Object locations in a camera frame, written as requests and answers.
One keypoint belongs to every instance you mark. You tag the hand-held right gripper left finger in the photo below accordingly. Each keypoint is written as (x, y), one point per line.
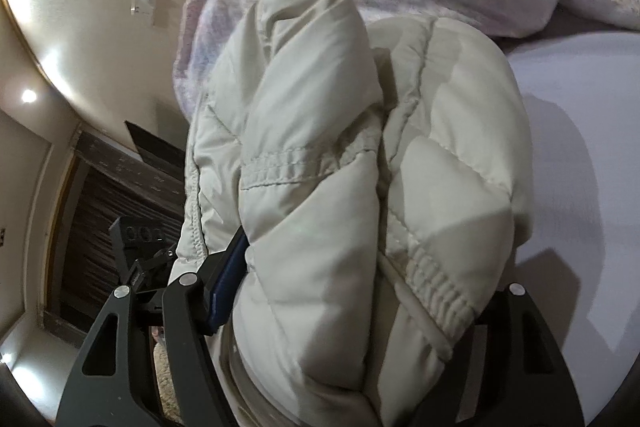
(225, 277)

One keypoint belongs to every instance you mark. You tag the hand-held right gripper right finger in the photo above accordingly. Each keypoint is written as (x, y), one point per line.
(510, 332)

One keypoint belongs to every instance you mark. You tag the cream puffer jacket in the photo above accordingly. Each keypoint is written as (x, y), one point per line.
(325, 207)

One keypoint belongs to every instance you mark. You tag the dark striped curtain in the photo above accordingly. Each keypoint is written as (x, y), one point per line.
(100, 202)

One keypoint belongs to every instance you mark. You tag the dark panel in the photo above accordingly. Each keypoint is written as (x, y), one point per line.
(157, 147)

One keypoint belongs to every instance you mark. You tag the beige shaggy rug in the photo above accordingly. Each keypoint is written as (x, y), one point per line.
(164, 374)

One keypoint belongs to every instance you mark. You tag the round ceiling light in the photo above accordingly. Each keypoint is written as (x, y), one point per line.
(28, 96)

